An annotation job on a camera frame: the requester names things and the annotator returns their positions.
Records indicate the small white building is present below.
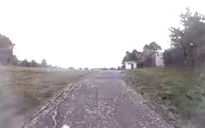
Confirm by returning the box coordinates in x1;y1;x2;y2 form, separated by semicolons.
123;60;138;71

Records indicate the grey cracked asphalt path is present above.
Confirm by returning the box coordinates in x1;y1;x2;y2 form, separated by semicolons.
22;69;178;128

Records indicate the group of trees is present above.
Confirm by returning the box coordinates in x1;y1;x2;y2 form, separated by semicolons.
121;41;164;70

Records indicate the distant row of trees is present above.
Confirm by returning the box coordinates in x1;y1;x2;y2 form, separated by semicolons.
18;58;91;71

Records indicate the green grass verge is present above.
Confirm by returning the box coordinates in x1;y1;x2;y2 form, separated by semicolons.
121;66;205;128

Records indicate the dry grass field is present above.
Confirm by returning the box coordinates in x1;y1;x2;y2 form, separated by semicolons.
0;64;99;128

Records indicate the large dark tree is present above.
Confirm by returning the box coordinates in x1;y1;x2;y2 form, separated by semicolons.
163;8;205;71

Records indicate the dark tree clump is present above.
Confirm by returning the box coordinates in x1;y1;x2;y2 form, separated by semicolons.
0;29;20;67

